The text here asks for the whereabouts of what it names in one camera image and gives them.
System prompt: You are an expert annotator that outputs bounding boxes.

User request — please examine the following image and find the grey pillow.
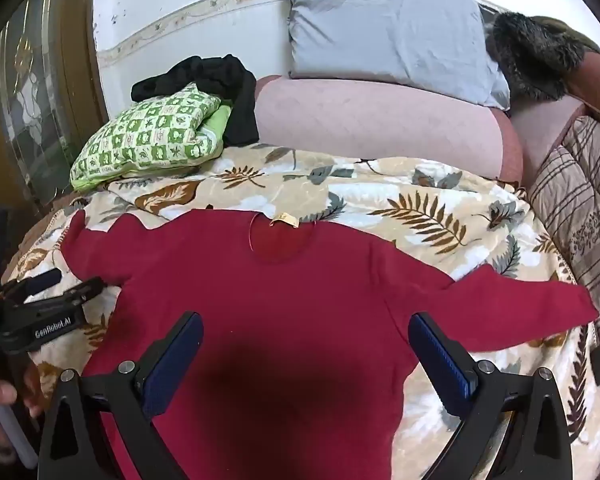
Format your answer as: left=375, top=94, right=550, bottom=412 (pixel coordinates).
left=284, top=0, right=512, bottom=112

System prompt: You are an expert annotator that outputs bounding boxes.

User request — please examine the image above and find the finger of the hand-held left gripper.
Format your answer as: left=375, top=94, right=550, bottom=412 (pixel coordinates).
left=55, top=276, right=107, bottom=308
left=10, top=268, right=63, bottom=303

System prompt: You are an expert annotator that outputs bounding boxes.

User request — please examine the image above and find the pink bolster cushion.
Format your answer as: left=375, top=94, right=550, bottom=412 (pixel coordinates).
left=252, top=75, right=524, bottom=184

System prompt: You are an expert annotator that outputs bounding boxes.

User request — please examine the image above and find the striped beige quilt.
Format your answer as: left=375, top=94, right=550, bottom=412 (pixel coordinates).
left=527, top=115, right=600, bottom=347

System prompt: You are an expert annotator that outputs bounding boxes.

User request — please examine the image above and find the fur trimmed coat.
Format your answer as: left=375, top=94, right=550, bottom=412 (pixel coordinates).
left=484, top=10, right=600, bottom=104

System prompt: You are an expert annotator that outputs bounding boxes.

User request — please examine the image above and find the green patterned pillow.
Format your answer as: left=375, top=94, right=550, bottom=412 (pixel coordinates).
left=70, top=81, right=232, bottom=193

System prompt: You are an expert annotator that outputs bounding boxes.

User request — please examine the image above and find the pink bed headboard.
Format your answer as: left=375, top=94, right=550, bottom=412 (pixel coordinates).
left=509, top=54, right=600, bottom=187

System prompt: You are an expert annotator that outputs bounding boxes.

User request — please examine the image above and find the wooden glass door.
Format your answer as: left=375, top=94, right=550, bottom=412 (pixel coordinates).
left=0, top=0, right=107, bottom=216

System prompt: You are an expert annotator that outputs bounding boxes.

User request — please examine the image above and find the leaf print blanket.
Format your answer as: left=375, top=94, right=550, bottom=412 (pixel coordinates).
left=5, top=142, right=600, bottom=480

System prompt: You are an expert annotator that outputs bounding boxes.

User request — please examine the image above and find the red sweater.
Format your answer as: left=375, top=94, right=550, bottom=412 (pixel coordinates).
left=60, top=208, right=600, bottom=480

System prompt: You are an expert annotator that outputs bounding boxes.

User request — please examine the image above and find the black cloth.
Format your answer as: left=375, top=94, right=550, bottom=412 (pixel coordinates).
left=131, top=55, right=260, bottom=147

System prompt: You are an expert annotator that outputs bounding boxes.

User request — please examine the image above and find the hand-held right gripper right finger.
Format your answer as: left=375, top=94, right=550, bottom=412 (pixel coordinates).
left=408, top=312, right=588, bottom=480

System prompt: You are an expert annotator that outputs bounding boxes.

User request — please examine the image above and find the white tube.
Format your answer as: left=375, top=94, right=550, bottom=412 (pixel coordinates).
left=0, top=402, right=39, bottom=470

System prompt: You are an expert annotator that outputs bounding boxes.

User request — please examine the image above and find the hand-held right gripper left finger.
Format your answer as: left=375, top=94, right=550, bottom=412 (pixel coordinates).
left=37, top=311, right=204, bottom=480

